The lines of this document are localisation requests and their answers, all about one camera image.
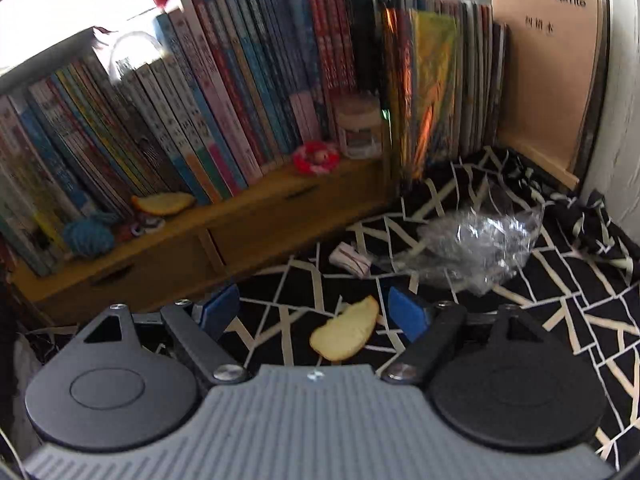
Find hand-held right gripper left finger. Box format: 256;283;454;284
82;283;249;387

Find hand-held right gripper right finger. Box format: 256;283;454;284
381;286;544;387

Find pale yellow fruit peel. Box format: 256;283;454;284
309;295;381;362

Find white striped wrapper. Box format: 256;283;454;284
328;241;372;278

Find wooden drawer shelf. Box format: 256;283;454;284
10;152;401;326

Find clear plastic bag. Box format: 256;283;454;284
372;205;546;296

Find small red white figurine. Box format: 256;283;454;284
120;217;166;238

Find small yellow fruit peel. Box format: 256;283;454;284
131;192;197;217

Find blue yarn ball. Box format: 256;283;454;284
62;212;118;259

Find black white patterned tablecloth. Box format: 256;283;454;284
25;145;640;466

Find red pink round toy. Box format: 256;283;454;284
292;141;342;177

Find white lidded jar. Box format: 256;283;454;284
334;95;383;160

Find wooden book stand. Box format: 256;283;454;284
495;0;583;192

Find row of upright books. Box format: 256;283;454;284
0;0;381;278

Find shiny foil covered book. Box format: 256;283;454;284
380;5;461;183

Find row of thin books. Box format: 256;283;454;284
450;0;509;158

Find clear blue plastic packet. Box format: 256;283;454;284
110;32;166;81

